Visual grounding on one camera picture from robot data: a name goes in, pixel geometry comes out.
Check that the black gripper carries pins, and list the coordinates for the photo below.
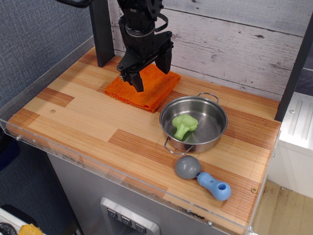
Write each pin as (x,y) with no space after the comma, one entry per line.
(141,50)

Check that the orange cloth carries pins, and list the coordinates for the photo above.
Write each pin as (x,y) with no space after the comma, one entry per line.
(157,86)

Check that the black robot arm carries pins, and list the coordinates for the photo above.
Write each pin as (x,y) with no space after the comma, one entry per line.
(141,29)

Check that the yellow cloth piece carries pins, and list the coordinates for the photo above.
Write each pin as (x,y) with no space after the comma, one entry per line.
(29,229)

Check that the green toy broccoli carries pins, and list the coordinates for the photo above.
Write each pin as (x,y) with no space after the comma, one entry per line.
(184,123)

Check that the stainless steel pot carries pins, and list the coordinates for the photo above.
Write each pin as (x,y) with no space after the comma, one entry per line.
(212,118)

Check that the grey and blue toy ladle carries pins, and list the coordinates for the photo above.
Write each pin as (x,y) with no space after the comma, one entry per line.
(188,167)

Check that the clear acrylic table guard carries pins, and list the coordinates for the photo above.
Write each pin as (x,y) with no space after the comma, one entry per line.
(104,149)

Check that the silver button panel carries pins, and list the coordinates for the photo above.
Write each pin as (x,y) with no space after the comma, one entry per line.
(123,221)

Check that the dark grey left post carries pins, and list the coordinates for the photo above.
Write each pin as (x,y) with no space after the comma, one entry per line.
(102,32)

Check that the dark grey post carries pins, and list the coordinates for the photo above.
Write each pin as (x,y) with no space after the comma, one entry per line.
(296,71)
(102,32)

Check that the dark grey right post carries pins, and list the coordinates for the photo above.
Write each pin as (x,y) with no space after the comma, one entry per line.
(296,71)

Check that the white aluminium rail block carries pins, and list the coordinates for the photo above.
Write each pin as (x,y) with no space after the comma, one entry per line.
(292,163)

